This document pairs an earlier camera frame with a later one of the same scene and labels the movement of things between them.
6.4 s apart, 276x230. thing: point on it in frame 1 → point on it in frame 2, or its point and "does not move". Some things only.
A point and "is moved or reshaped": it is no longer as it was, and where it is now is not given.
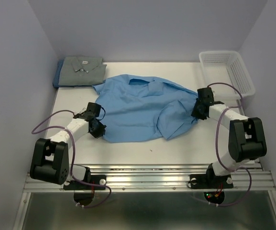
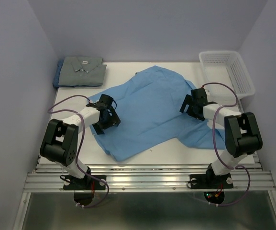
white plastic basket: [226, 67] does not move
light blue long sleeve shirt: [135, 108] is moved or reshaped
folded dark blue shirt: [56, 80] does not move
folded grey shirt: [82, 71] does not move
